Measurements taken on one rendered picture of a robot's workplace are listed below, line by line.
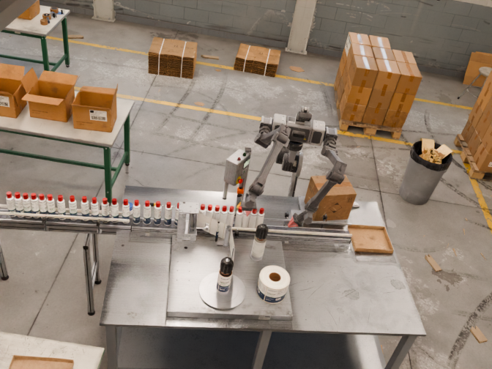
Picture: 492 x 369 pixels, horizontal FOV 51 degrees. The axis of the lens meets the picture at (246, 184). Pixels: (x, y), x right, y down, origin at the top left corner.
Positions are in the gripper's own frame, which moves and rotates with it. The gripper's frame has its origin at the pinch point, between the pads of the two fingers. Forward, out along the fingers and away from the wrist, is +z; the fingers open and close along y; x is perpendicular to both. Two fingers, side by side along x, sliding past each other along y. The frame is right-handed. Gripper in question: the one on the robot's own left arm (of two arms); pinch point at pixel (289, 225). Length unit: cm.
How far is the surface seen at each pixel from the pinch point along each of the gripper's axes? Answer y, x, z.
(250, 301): 67, -21, 26
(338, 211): -18.8, 31.1, -28.0
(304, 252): 16.1, 15.8, 1.0
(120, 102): -179, -104, 105
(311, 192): -30.9, 9.7, -19.8
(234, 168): 1, -69, -8
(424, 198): -146, 194, -59
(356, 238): -1, 49, -28
